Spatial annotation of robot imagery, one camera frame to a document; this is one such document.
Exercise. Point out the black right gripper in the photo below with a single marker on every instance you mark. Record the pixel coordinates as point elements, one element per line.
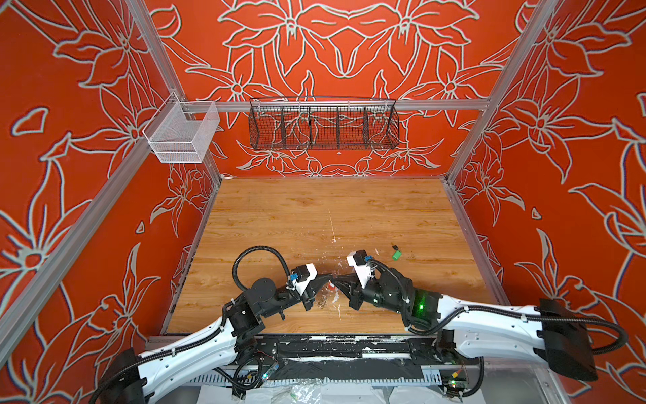
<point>356,293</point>

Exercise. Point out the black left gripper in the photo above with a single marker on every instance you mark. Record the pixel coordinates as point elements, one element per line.
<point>320,281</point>

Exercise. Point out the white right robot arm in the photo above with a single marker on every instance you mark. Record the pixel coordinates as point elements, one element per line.
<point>542,334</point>

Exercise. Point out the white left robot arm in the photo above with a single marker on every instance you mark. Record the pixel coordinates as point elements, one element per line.
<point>150,376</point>

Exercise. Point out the green key tag with key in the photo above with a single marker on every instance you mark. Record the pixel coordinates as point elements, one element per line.
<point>397,253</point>

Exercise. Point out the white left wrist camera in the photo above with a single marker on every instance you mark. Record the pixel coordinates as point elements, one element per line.
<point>300,277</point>

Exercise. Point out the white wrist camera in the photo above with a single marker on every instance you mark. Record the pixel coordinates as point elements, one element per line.
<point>300,277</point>
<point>359,261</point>

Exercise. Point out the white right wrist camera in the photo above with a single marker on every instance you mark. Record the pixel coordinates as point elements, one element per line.
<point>359,261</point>

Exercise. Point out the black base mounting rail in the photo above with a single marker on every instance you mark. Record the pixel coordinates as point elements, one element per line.
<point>381,359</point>

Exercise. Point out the black wire wall basket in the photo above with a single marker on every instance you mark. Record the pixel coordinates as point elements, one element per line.
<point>313,123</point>

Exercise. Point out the white wire wall basket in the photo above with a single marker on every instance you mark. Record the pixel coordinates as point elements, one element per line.
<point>182,131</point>

